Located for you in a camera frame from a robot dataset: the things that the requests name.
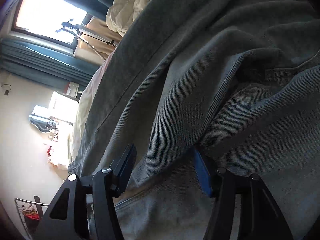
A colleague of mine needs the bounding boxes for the black metal clothes rack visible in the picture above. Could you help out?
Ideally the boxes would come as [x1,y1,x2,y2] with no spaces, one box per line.
[14,195,49,239]

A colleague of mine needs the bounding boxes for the beige hanging sweater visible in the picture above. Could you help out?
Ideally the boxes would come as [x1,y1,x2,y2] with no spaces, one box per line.
[78,17,122,60]

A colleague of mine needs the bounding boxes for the silver tripod stand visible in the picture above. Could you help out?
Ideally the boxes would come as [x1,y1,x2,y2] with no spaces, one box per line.
[55,18,119,60]

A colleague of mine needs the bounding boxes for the blue denim jeans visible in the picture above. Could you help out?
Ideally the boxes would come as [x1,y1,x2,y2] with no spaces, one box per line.
[69,0,319,239]

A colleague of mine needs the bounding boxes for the pastel pink duvet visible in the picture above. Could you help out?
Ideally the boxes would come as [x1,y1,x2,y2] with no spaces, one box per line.
[71,51,115,161]

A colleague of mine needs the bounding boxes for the cream puffer jacket pile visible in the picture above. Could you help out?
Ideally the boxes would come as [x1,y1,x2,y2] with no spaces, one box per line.
[106,0,151,36]

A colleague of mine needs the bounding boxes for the white vanity desk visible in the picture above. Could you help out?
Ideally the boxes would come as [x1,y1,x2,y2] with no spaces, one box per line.
[47,125,73,171]

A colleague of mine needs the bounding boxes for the teal curtain left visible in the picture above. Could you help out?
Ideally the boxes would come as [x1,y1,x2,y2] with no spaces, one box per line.
[1,38,99,90]

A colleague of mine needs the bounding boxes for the black wall plug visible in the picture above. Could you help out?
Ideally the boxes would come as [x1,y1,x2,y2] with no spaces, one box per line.
[1,83,12,96]

